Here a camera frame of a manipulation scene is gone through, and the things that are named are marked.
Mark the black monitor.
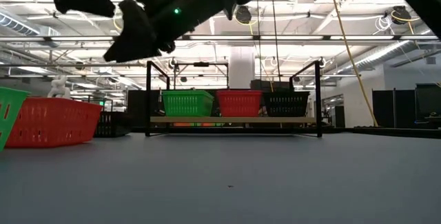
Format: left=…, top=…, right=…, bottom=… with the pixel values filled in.
left=415, top=83, right=441, bottom=119

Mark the yellow hanging cable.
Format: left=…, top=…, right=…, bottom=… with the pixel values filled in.
left=326, top=0, right=380, bottom=128

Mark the white robot figure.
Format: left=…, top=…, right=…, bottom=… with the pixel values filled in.
left=47, top=74, right=72, bottom=99

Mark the red plastic basket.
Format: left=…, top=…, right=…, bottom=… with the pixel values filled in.
left=216, top=90, right=263, bottom=97
left=216, top=90, right=263, bottom=118
left=4, top=96, right=103, bottom=149

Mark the white pillar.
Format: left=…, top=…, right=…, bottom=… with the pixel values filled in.
left=228, top=46, right=256, bottom=90

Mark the ceiling light strip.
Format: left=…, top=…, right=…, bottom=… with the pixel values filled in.
left=187, top=34, right=255, bottom=41
left=41, top=36, right=114, bottom=41
left=329, top=34, right=394, bottom=41
left=260, top=34, right=327, bottom=41

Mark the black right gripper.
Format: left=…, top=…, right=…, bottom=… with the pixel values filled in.
left=103, top=0, right=230, bottom=63

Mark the silver air duct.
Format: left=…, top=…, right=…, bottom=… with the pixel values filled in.
left=0, top=8, right=60, bottom=48

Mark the black background panel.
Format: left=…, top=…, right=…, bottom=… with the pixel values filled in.
left=126, top=89, right=163, bottom=128

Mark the green plastic basket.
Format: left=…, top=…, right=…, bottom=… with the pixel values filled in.
left=161, top=90, right=215, bottom=98
left=161, top=90, right=215, bottom=118
left=0, top=86, right=31, bottom=153

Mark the black table frame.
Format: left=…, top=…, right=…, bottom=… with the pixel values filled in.
left=130, top=125, right=441, bottom=139

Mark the ceiling cable reel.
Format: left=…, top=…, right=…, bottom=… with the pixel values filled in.
left=235, top=5, right=254, bottom=26
left=390, top=5, right=413, bottom=25

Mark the black plastic basket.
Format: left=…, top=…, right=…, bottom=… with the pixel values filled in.
left=93, top=110, right=132, bottom=139
left=261, top=90, right=311, bottom=97
left=261, top=90, right=311, bottom=118

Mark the black room partition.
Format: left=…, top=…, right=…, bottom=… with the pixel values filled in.
left=371, top=88, right=417, bottom=129

